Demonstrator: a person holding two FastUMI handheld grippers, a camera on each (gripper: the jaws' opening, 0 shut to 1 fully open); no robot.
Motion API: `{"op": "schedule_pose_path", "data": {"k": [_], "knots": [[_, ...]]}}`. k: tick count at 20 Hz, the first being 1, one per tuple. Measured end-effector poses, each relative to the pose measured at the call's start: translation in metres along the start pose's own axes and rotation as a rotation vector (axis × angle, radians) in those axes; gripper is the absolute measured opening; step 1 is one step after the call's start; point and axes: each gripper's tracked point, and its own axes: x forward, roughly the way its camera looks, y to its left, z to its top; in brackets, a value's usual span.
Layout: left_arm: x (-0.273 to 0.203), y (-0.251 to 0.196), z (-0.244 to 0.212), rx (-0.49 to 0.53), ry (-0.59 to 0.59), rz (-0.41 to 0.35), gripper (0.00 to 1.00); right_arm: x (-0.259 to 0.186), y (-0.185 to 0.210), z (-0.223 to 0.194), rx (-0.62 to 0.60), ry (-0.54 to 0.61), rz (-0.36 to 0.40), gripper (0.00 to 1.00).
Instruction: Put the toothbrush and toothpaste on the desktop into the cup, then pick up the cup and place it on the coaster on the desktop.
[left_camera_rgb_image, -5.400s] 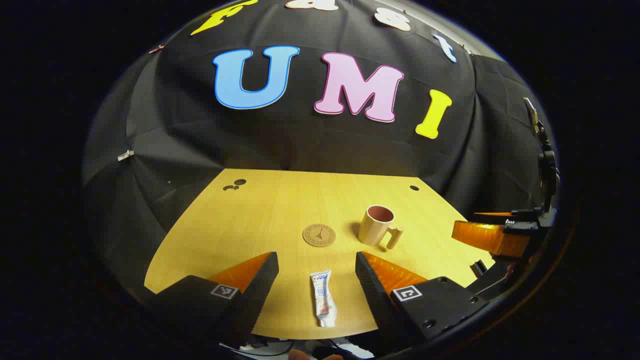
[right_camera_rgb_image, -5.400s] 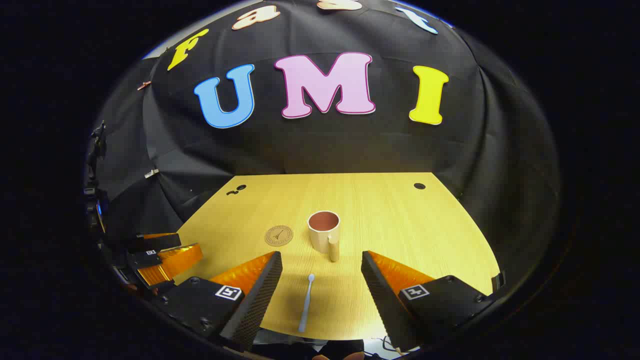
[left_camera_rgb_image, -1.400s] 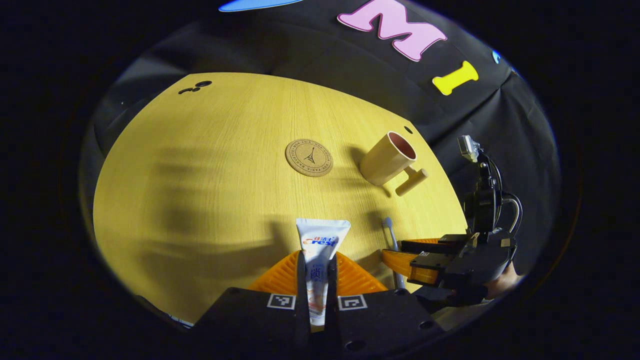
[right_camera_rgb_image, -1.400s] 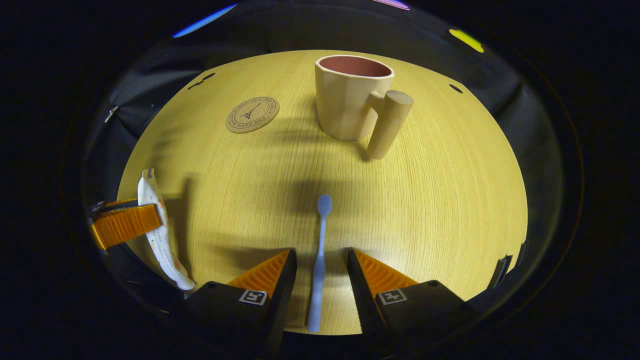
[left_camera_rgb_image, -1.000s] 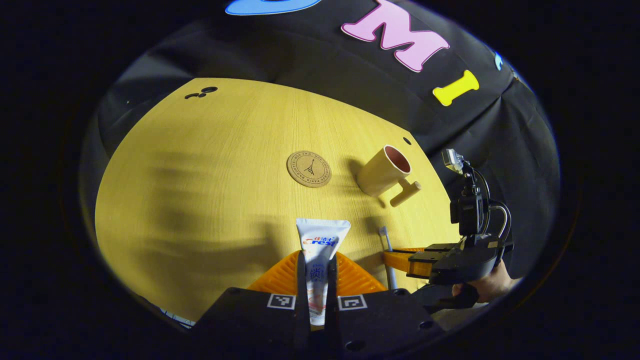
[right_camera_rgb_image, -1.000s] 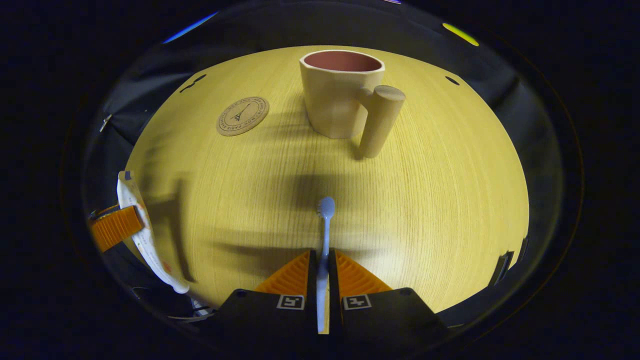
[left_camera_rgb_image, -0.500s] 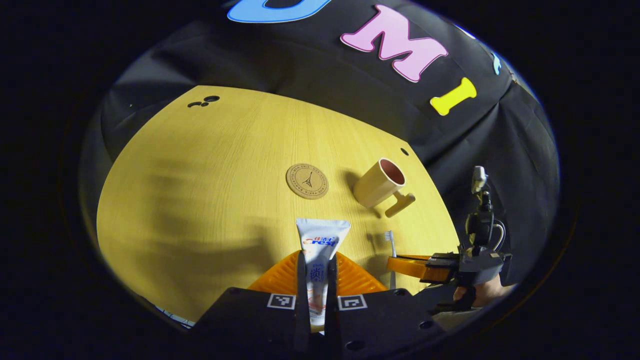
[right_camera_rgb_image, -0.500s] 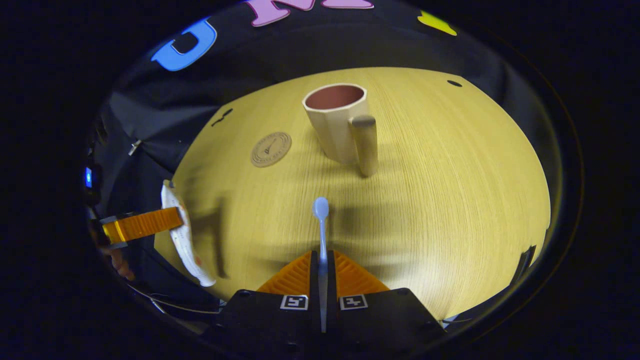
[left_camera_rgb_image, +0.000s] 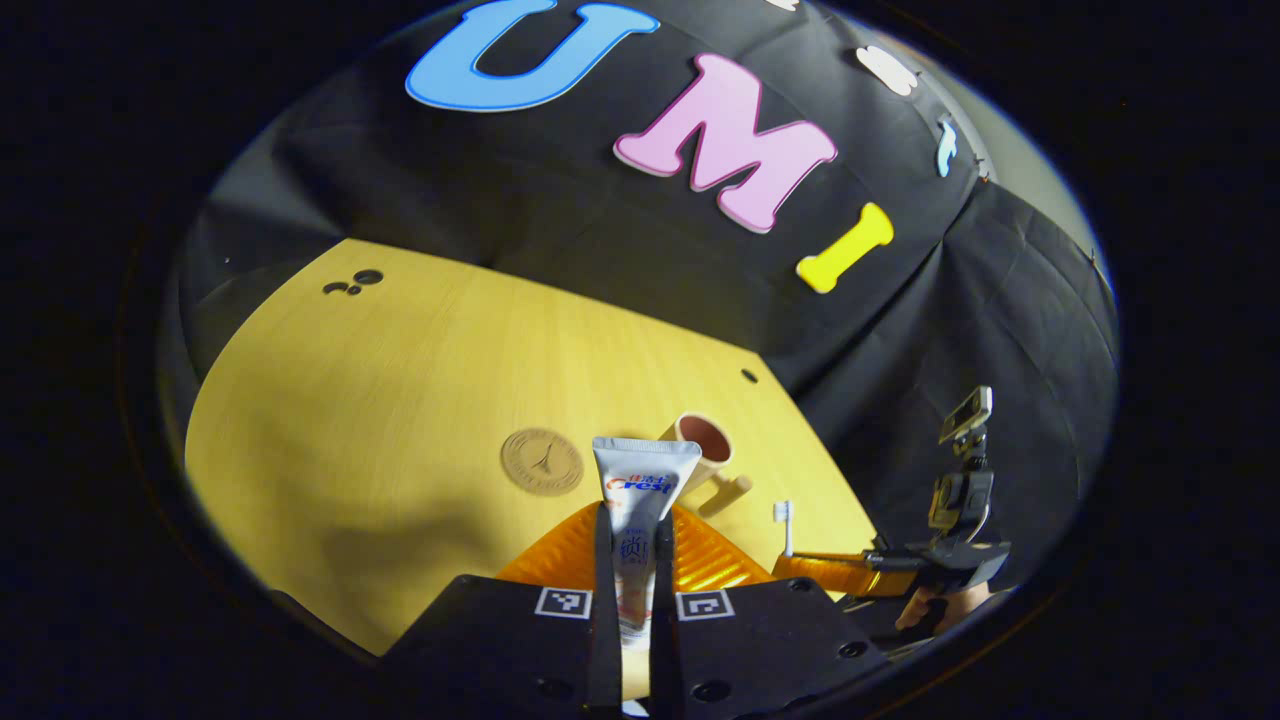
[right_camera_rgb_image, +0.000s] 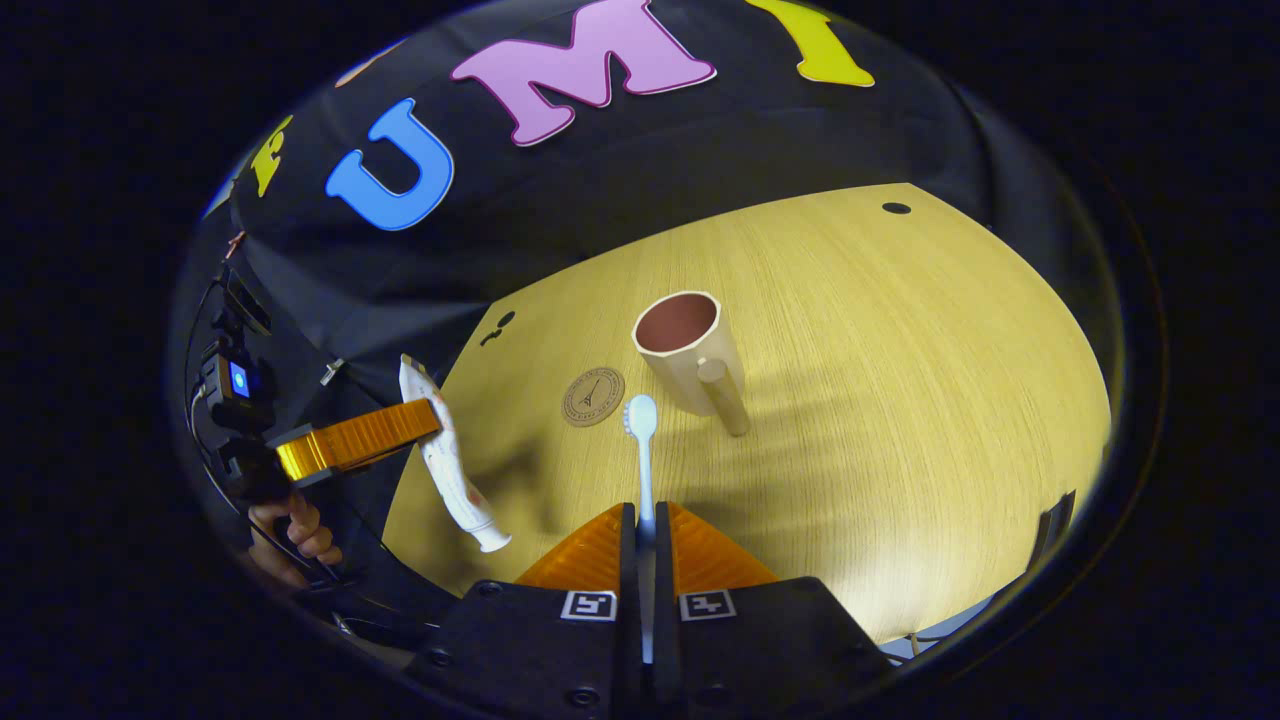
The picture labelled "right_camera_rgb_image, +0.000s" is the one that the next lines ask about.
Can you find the wooden desktop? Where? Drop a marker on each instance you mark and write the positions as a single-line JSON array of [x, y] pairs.
[[900, 400]]

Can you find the black rectangular object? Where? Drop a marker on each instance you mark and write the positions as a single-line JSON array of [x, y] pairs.
[[1052, 530]]

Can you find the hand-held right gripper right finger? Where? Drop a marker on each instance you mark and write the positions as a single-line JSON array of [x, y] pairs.
[[663, 560]]

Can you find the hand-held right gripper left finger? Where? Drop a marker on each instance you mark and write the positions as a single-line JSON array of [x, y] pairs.
[[629, 560]]

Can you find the round brown coaster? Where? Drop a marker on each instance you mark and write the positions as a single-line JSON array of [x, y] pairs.
[[593, 397]]

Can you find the silver metal clip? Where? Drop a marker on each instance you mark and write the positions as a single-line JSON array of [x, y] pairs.
[[332, 372]]

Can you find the white toothpaste tube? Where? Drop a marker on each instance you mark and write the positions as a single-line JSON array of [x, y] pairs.
[[450, 480]]

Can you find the white and blue toothbrush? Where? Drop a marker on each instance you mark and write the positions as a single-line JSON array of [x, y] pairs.
[[641, 415]]

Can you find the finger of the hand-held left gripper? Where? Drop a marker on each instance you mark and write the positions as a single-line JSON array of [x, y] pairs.
[[360, 440]]

